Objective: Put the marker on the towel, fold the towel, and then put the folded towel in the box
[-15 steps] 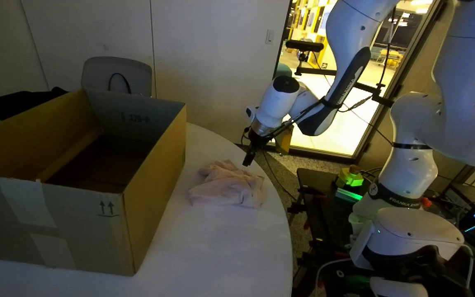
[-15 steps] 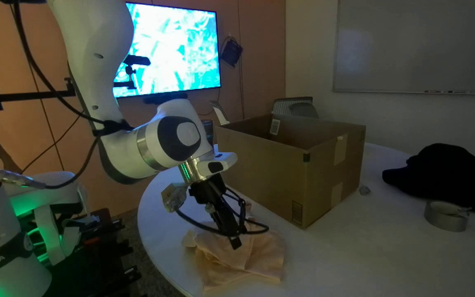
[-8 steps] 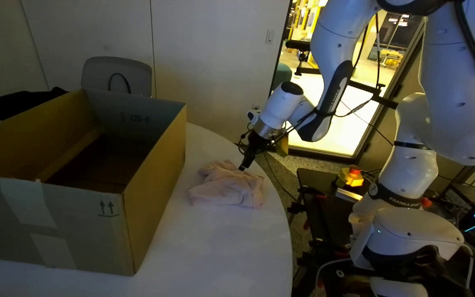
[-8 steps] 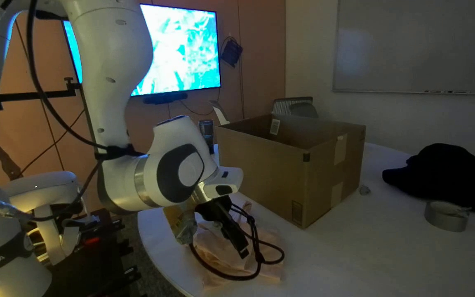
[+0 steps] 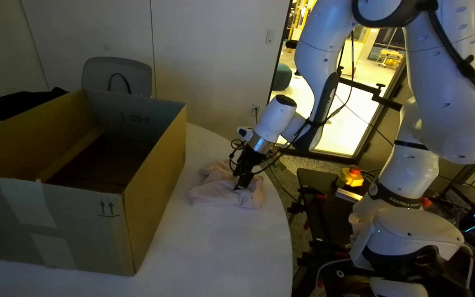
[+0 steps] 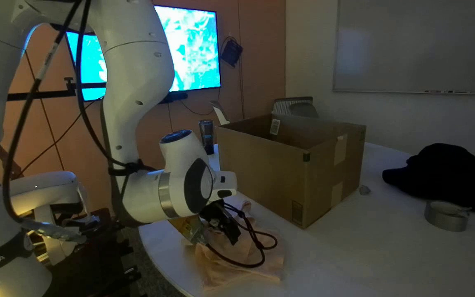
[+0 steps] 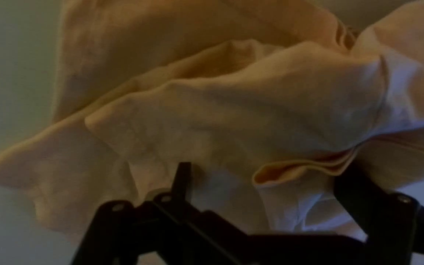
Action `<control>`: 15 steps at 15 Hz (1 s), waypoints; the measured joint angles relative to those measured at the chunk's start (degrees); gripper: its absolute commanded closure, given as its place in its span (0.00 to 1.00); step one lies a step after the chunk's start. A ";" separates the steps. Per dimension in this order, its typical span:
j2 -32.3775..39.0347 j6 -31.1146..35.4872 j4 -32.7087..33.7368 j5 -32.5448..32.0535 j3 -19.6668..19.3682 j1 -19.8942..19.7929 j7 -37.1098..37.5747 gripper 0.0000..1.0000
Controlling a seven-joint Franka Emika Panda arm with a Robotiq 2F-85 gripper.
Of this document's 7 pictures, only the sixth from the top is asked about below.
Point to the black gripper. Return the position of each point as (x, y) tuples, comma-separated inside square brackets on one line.
[(218, 214)]

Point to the pale pink towel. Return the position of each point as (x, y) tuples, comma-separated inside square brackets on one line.
[(242, 272)]

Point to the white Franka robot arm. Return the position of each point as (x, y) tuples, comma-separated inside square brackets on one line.
[(138, 109)]

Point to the large open cardboard box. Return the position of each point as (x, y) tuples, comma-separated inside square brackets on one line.
[(292, 165)]

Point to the grey tape roll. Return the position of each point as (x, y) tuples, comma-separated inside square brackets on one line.
[(445, 214)]

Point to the black jacket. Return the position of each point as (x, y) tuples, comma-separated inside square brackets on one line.
[(452, 175)]

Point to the whiteboard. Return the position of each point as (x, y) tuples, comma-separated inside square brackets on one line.
[(419, 43)]

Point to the small dark wall device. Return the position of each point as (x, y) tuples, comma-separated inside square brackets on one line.
[(231, 51)]

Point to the wall mounted screen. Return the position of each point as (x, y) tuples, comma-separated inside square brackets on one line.
[(193, 49)]

